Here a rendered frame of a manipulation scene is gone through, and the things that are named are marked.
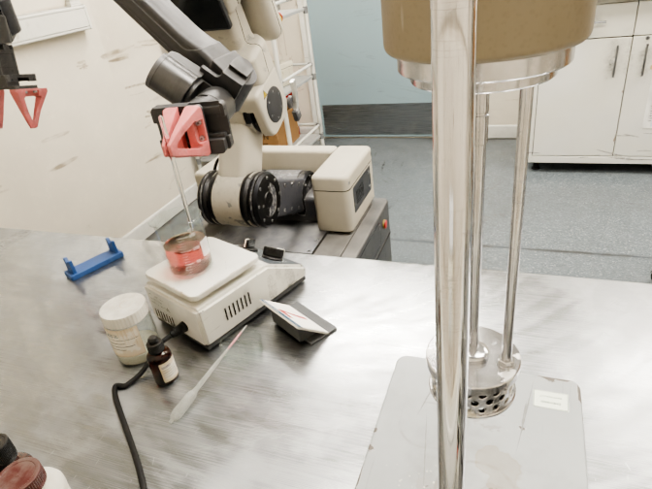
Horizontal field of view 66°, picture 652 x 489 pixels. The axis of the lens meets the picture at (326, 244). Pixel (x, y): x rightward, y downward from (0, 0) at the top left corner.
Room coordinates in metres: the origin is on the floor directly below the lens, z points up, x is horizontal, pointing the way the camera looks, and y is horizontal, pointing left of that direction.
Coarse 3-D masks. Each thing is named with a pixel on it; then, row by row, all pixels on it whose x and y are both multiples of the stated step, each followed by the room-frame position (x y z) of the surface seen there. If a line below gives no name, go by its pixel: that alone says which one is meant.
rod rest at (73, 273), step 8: (112, 248) 0.83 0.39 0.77; (96, 256) 0.83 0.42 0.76; (104, 256) 0.82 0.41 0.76; (112, 256) 0.82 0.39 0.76; (120, 256) 0.83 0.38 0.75; (72, 264) 0.77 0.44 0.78; (80, 264) 0.81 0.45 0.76; (88, 264) 0.80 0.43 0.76; (96, 264) 0.80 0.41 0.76; (104, 264) 0.81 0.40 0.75; (64, 272) 0.79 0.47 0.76; (72, 272) 0.77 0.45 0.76; (80, 272) 0.78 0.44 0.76; (88, 272) 0.79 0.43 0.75; (72, 280) 0.77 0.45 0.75
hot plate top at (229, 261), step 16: (208, 240) 0.68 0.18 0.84; (224, 256) 0.62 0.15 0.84; (240, 256) 0.62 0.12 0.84; (256, 256) 0.61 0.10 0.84; (160, 272) 0.60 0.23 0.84; (208, 272) 0.59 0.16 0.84; (224, 272) 0.58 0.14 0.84; (240, 272) 0.58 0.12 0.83; (176, 288) 0.56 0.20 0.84; (192, 288) 0.55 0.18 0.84; (208, 288) 0.55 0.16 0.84
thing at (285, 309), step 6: (276, 306) 0.57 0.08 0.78; (282, 306) 0.58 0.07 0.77; (288, 306) 0.59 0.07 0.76; (282, 312) 0.54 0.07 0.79; (288, 312) 0.55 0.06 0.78; (294, 312) 0.57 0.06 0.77; (294, 318) 0.53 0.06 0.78; (300, 318) 0.54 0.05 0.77; (306, 318) 0.56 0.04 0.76; (300, 324) 0.51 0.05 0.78; (306, 324) 0.53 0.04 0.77; (312, 324) 0.54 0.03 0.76
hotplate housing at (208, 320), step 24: (264, 264) 0.62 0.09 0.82; (288, 264) 0.65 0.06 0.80; (240, 288) 0.57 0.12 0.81; (264, 288) 0.60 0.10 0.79; (288, 288) 0.64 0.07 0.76; (168, 312) 0.58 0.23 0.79; (192, 312) 0.53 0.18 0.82; (216, 312) 0.54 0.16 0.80; (240, 312) 0.57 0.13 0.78; (192, 336) 0.54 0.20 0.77; (216, 336) 0.53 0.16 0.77
